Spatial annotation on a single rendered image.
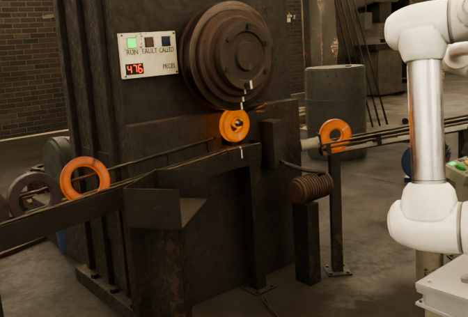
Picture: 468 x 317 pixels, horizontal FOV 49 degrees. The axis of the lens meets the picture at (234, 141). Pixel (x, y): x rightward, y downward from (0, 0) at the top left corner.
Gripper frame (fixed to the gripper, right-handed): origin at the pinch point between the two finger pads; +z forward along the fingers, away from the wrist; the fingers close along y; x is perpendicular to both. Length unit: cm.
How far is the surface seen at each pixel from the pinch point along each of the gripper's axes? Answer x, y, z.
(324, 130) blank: -59, 18, 17
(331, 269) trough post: -34, 17, 86
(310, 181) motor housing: -49, 32, 37
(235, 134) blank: -73, 62, 18
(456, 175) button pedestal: 2.0, 4.8, 11.5
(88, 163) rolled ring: -78, 129, 20
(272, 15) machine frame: -104, 23, -26
